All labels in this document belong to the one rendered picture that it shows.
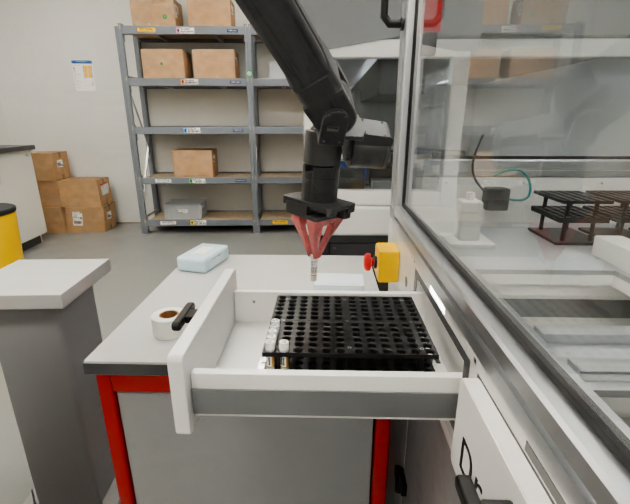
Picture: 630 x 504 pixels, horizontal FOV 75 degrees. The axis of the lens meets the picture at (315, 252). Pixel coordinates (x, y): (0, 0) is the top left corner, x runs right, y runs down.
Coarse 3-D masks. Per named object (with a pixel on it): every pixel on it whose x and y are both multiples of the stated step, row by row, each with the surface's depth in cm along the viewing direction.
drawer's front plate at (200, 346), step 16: (224, 272) 71; (224, 288) 65; (208, 304) 59; (224, 304) 65; (192, 320) 54; (208, 320) 57; (224, 320) 66; (192, 336) 50; (208, 336) 57; (224, 336) 66; (176, 352) 47; (192, 352) 50; (208, 352) 57; (176, 368) 46; (192, 368) 50; (176, 384) 47; (176, 400) 48; (176, 416) 48; (192, 416) 50; (176, 432) 49
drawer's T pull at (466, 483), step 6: (456, 480) 33; (462, 480) 32; (468, 480) 32; (456, 486) 33; (462, 486) 32; (468, 486) 32; (474, 486) 32; (462, 492) 31; (468, 492) 31; (474, 492) 31; (462, 498) 31; (468, 498) 31; (474, 498) 31
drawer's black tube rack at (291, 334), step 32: (288, 320) 60; (320, 320) 60; (352, 320) 60; (384, 320) 60; (416, 320) 61; (288, 352) 52; (320, 352) 52; (352, 352) 52; (384, 352) 53; (416, 352) 53
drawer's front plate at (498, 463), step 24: (480, 384) 41; (480, 408) 38; (456, 432) 44; (480, 432) 37; (504, 432) 35; (456, 456) 44; (480, 456) 37; (504, 456) 32; (480, 480) 37; (504, 480) 32; (528, 480) 30
